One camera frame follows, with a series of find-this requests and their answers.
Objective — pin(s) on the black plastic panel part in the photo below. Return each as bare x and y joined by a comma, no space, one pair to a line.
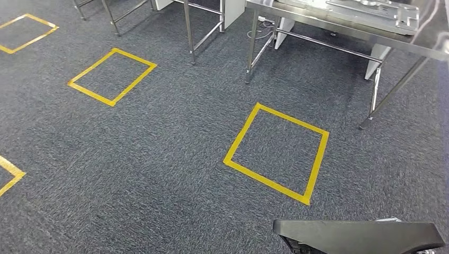
350,235

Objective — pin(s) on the steel workbench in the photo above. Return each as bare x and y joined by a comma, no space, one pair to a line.
350,29

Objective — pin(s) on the yellow floor tape square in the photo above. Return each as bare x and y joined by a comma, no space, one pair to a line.
91,93
243,133

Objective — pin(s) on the steel table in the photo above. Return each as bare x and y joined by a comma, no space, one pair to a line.
79,10
189,35

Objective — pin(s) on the white power strip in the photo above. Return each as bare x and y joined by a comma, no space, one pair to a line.
266,20

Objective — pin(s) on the grey stamped metal plate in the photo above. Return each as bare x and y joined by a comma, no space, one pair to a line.
350,10

